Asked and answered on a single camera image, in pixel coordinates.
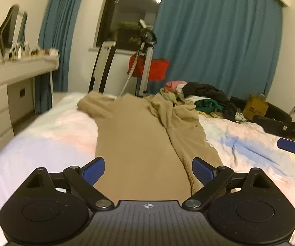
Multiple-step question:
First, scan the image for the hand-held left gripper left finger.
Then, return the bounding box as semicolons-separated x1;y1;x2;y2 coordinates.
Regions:
27;156;115;213

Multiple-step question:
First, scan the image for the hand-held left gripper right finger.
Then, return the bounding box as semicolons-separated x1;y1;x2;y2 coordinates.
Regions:
182;157;273;212

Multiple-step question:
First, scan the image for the tan skeleton print shirt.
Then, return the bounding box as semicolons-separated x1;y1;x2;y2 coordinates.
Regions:
77;92;224;202

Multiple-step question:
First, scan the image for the black bag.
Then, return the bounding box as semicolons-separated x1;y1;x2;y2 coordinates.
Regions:
231;96;293;136

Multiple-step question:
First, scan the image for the brown paper bag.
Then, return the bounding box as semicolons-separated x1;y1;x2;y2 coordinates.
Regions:
242;94;269;121

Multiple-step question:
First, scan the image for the dark grey garment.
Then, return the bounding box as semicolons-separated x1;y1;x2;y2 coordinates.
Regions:
223;102;238;123

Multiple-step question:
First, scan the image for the teal garment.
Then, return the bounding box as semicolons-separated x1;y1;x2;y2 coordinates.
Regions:
195;99;224;114

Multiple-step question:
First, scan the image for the black garment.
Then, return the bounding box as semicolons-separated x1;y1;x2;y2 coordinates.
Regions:
183;82;229;105

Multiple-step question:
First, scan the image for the pale yellow garment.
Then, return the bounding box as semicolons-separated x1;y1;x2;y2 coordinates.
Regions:
160;91;183;106

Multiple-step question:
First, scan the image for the pink garment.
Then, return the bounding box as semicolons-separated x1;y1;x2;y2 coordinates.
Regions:
164;80;188;93

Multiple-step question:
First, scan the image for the white and black chair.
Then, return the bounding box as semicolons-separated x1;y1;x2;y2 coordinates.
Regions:
88;41;117;94

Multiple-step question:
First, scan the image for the red cloth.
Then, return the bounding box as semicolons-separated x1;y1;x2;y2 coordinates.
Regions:
127;54;171;81

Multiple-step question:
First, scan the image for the garment steamer on stand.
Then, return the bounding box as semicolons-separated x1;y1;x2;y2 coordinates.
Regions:
119;19;157;98

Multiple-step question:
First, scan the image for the wide blue curtain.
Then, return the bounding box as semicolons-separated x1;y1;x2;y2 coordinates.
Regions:
152;0;284;101

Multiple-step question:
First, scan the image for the row of cosmetic bottles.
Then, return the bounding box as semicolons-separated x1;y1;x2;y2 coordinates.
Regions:
8;43;51;60

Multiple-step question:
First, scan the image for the narrow blue curtain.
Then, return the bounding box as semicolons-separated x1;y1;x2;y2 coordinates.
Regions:
38;0;89;93

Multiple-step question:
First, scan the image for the dark window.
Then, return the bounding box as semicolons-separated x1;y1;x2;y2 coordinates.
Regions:
96;0;167;51

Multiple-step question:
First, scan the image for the wavy vanity mirror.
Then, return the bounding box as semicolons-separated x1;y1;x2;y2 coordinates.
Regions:
0;4;28;56

